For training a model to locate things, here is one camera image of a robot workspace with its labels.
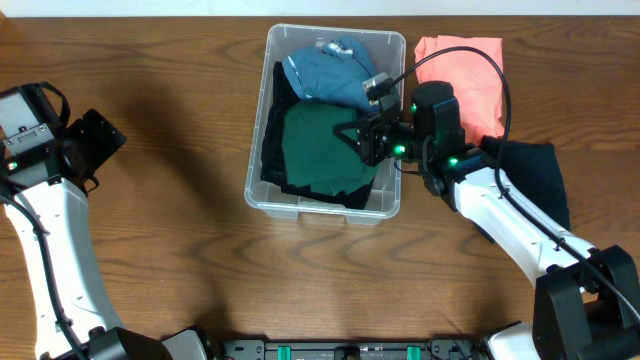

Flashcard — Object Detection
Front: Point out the dark green garment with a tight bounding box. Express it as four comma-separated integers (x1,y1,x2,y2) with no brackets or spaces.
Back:
282,102,379,196

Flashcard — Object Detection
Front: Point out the blue shirt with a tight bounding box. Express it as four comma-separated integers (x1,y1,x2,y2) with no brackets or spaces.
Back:
282,37,378,113

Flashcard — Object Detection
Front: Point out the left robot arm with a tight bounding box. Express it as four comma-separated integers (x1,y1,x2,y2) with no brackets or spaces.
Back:
1,82,213,360

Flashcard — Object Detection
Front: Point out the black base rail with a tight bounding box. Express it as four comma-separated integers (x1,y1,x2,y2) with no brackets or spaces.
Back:
222,338,489,360

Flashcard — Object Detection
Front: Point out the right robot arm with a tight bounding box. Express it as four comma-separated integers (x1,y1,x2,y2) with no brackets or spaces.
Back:
334,74,639,359

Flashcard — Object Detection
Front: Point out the black velvet garment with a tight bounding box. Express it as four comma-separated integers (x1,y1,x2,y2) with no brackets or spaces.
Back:
260,61,373,210

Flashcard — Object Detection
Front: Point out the clear plastic storage bin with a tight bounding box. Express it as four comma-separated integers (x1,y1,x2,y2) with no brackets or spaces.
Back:
244,23,406,225

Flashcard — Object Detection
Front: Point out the coral pink shirt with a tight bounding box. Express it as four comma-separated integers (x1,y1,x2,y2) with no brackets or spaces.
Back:
414,35,504,145

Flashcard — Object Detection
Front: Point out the navy garment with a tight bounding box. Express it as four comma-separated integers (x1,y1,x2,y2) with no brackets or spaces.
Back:
501,141,571,230

